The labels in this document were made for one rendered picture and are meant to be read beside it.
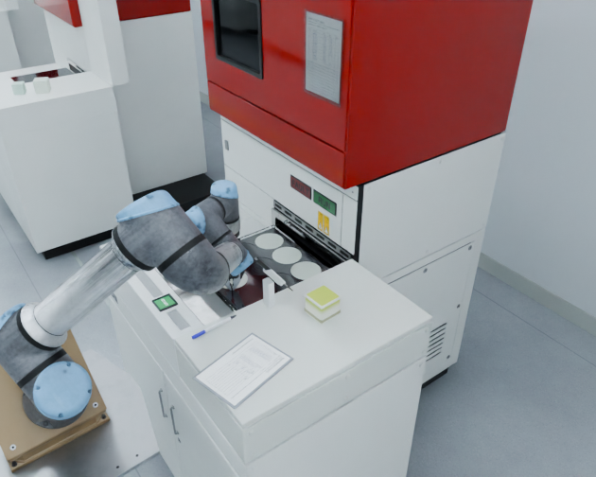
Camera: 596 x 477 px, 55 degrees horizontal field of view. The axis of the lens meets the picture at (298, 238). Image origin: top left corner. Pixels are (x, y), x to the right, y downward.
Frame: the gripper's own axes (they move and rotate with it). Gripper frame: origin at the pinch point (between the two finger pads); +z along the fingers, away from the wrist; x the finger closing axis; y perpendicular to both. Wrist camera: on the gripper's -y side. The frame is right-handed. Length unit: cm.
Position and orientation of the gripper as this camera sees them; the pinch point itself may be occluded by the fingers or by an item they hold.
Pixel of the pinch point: (232, 288)
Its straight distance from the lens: 179.5
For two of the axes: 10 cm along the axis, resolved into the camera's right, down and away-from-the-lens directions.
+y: -1.0, -5.5, 8.3
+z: 0.0, 8.3, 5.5
